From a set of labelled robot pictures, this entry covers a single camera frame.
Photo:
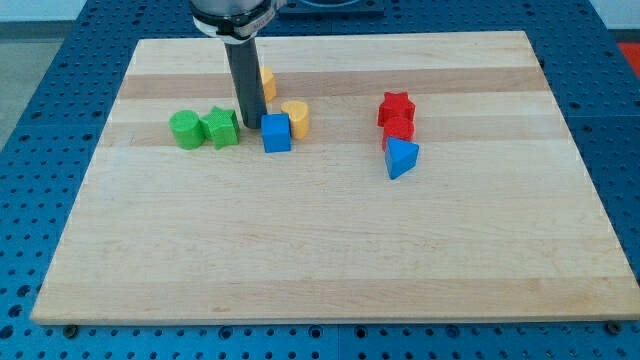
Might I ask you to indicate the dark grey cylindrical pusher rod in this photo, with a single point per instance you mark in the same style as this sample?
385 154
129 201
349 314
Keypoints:
245 71

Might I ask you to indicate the yellow hexagon block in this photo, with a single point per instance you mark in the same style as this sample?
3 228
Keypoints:
268 83

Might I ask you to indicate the yellow heart block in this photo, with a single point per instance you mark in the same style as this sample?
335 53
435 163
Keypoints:
299 117

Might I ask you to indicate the green star block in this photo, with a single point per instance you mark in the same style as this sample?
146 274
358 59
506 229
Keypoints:
221 127

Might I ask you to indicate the blue cube block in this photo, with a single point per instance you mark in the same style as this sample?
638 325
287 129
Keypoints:
275 132

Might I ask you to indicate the green cylinder block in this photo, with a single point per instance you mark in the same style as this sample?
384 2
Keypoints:
186 129

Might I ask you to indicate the red star block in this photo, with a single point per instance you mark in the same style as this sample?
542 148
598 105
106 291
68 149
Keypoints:
395 105

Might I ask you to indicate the red cylinder block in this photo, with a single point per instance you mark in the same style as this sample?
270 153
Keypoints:
398 127

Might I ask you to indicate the blue triangle block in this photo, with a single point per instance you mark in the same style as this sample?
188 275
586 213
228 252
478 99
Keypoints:
400 156

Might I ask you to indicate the light wooden board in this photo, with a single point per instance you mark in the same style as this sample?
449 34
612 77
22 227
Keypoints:
498 221

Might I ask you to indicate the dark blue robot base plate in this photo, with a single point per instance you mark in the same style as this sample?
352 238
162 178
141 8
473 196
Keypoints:
299 8

